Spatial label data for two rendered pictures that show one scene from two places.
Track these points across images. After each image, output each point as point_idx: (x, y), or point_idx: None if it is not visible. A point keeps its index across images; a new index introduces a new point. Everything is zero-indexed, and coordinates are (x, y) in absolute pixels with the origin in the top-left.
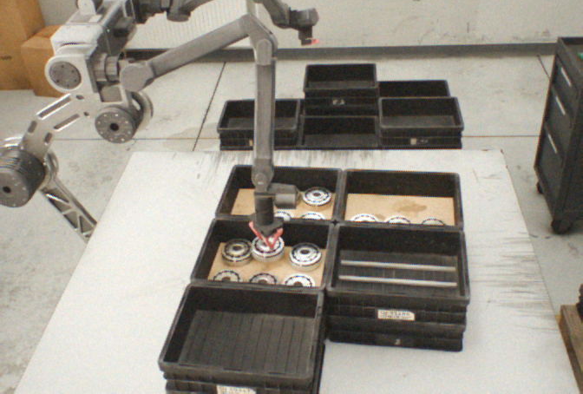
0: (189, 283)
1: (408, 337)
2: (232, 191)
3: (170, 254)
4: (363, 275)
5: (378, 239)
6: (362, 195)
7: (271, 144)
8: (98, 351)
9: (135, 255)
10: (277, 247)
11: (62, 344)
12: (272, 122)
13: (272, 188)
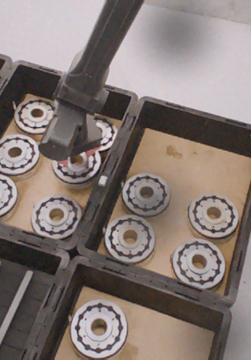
0: (11, 59)
1: None
2: (220, 132)
3: (176, 97)
4: None
5: None
6: (203, 357)
7: (80, 67)
8: (38, 32)
9: (183, 63)
10: (67, 173)
11: (59, 4)
12: (94, 46)
13: (57, 106)
